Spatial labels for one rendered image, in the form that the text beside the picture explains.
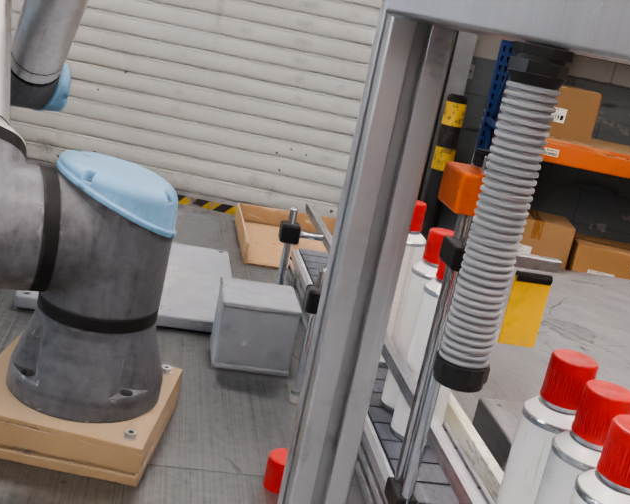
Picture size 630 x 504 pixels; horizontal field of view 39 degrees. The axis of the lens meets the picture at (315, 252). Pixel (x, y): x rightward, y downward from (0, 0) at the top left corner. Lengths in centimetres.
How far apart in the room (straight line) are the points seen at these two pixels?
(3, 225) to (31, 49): 52
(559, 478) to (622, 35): 28
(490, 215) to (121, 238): 39
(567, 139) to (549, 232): 46
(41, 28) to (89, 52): 398
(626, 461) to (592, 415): 5
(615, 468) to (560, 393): 10
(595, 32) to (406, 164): 16
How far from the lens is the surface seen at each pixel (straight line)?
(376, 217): 64
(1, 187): 81
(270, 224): 187
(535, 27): 54
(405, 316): 96
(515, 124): 52
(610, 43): 53
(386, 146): 62
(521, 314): 70
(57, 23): 124
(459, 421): 93
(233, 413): 103
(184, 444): 95
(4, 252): 81
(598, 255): 464
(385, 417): 98
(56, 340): 87
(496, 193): 53
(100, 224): 82
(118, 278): 83
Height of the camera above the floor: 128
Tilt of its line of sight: 15 degrees down
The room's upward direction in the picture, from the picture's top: 12 degrees clockwise
